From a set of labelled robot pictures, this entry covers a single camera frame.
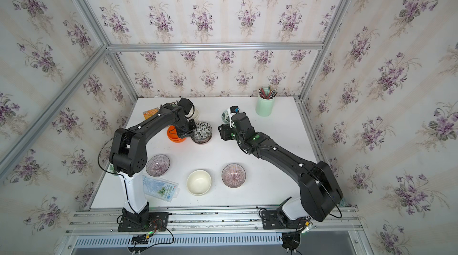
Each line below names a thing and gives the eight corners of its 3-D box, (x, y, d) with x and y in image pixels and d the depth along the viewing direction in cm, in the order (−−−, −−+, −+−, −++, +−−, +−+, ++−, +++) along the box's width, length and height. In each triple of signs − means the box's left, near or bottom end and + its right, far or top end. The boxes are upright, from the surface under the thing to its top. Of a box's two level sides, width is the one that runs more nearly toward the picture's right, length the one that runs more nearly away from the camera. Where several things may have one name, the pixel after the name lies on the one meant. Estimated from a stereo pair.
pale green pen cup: (256, 117, 113) (260, 99, 100) (254, 103, 121) (258, 85, 108) (273, 117, 113) (278, 99, 100) (270, 103, 121) (275, 85, 108)
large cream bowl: (186, 196, 81) (184, 193, 77) (190, 173, 88) (188, 169, 84) (210, 196, 81) (209, 193, 77) (212, 173, 88) (211, 169, 84)
